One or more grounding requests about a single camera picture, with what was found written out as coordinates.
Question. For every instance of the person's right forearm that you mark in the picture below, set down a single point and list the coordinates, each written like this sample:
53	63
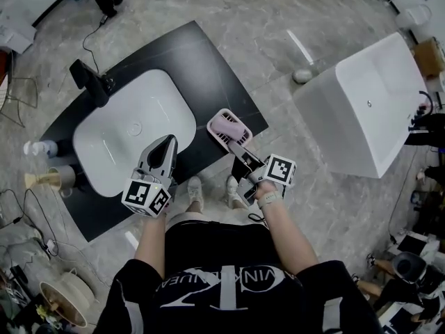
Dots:
288	235

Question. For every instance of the black faucet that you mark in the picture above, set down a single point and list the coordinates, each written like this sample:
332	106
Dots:
92	82

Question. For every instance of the person's legs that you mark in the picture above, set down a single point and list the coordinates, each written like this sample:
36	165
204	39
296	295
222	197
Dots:
198	209

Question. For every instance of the person's white shoe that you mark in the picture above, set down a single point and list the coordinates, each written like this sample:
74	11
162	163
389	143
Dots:
232	190
194	188

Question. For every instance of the white carton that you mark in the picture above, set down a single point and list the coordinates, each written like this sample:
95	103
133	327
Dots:
15	31

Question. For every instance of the white bucket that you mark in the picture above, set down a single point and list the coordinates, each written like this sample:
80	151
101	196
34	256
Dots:
415	16

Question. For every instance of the person's right white shoe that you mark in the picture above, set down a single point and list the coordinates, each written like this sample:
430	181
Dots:
232	190

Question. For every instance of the lilac soap bar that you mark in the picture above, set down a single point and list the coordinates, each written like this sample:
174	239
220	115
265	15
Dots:
226	124

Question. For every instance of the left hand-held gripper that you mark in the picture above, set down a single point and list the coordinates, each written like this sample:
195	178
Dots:
144	195

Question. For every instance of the person's right hand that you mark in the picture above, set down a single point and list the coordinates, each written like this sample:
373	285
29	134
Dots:
266	188

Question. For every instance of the person's black printed shirt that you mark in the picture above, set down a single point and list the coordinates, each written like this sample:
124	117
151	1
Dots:
236	291

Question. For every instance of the cardboard box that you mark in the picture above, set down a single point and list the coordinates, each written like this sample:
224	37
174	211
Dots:
429	56

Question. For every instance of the white ceramic sink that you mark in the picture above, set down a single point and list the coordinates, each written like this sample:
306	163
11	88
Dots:
132	131

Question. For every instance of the clear pump bottle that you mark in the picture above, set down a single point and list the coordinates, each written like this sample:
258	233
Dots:
41	148

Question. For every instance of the cream woven basket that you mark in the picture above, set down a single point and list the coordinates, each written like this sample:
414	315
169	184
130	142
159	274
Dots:
67	298

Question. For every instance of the black vanity top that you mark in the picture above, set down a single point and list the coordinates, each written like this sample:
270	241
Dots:
180	54

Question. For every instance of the person's left forearm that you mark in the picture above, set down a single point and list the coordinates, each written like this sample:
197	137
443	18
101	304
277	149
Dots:
149	238

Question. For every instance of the person's left white shoe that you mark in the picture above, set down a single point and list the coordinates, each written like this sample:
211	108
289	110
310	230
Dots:
194	188

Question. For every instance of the grey cup with wooden brush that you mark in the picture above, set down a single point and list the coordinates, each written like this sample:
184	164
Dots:
64	176

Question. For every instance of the grey round stone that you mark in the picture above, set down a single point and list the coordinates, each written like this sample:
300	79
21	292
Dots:
301	75

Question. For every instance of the beige wristwatch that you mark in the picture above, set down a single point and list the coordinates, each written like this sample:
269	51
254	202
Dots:
268	199

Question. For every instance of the white bathtub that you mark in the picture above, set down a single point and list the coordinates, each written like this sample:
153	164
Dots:
365	99

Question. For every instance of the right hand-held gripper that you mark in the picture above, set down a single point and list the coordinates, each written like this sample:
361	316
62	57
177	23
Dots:
278	172

